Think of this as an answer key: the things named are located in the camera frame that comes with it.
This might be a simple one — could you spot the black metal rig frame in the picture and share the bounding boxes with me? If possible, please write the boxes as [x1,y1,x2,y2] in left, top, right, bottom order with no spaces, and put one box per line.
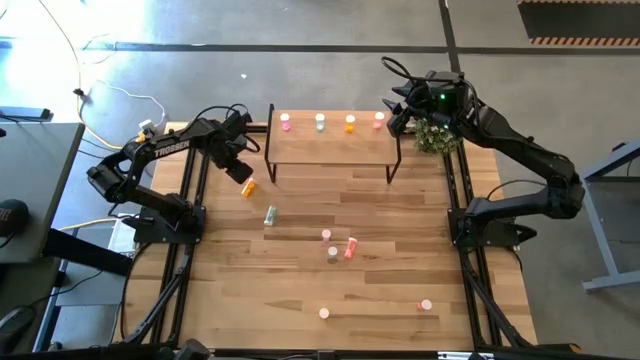
[113,122,584,360]

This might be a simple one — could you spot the grey metal stand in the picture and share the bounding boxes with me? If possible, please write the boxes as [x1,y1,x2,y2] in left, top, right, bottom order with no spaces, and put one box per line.
[552,139,640,294]

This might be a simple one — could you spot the black beam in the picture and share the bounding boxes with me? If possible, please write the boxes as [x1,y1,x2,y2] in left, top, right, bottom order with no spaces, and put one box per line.
[42,227,134,277]

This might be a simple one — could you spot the wooden shelf black metal legs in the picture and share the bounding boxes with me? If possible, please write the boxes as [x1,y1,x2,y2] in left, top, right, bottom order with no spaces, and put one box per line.
[263,103,407,185]

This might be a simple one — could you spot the grey desk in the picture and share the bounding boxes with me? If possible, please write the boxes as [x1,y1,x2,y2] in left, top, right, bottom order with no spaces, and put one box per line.
[0,122,86,265]

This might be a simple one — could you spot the yellow power cable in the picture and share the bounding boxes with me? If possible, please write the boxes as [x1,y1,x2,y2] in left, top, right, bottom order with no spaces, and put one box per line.
[37,0,152,151]

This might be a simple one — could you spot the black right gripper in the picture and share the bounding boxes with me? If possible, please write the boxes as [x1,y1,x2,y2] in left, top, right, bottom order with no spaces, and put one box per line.
[382,74,441,137]

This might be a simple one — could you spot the dark desk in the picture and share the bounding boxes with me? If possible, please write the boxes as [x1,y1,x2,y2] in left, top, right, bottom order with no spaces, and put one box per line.
[0,257,64,360]

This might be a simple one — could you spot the potted green plant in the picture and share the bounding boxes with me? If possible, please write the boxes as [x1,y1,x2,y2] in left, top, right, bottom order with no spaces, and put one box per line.
[410,117,464,156]

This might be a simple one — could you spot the black computer mouse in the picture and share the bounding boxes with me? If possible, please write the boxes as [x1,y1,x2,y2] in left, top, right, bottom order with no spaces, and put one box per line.
[0,305,35,344]

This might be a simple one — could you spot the black mat hazard stripe edge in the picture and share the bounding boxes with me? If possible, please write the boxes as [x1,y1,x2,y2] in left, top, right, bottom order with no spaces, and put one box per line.
[517,0,640,47]

